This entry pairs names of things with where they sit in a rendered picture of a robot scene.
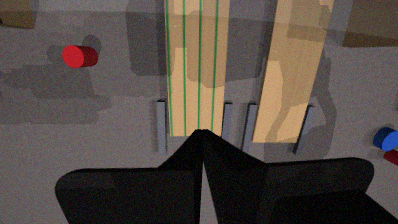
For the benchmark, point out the tan strip with green lines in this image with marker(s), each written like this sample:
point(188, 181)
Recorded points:
point(196, 58)

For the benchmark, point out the red cylinder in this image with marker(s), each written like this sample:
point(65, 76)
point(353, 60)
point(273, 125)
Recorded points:
point(392, 156)
point(79, 56)

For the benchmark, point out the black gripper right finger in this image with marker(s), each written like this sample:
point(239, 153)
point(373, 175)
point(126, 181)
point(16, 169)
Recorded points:
point(245, 189)

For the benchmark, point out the tan wooden strip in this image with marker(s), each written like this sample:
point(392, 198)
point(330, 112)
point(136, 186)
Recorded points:
point(292, 59)

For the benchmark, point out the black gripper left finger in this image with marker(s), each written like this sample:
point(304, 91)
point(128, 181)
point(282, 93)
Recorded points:
point(170, 193)

